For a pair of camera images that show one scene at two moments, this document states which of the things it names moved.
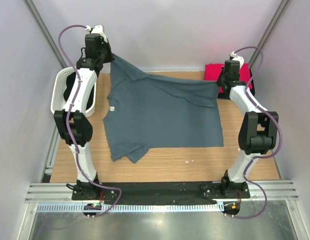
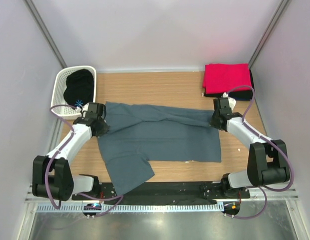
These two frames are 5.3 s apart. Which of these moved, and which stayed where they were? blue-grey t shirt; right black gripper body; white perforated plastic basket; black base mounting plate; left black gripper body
Moved: left black gripper body; right black gripper body; blue-grey t shirt
Stayed: white perforated plastic basket; black base mounting plate
